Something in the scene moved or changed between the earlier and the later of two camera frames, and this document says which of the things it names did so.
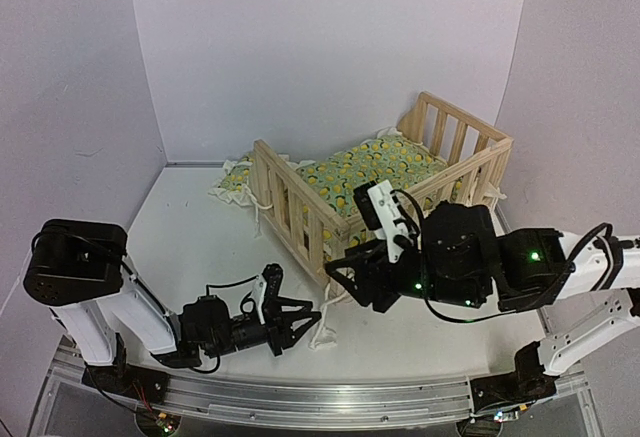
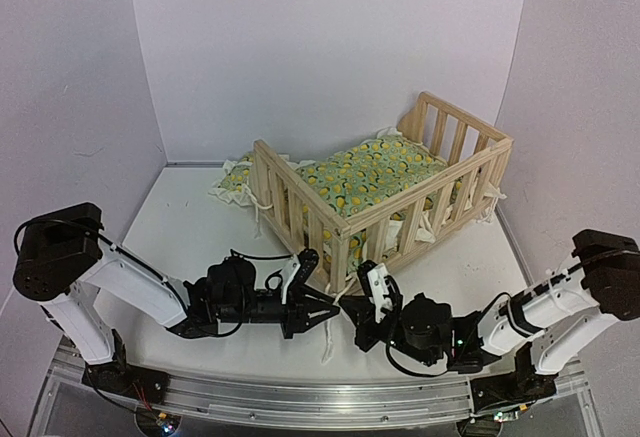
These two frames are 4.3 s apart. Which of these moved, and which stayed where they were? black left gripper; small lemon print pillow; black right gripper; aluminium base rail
Moved: black left gripper; black right gripper
Stayed: small lemon print pillow; aluminium base rail
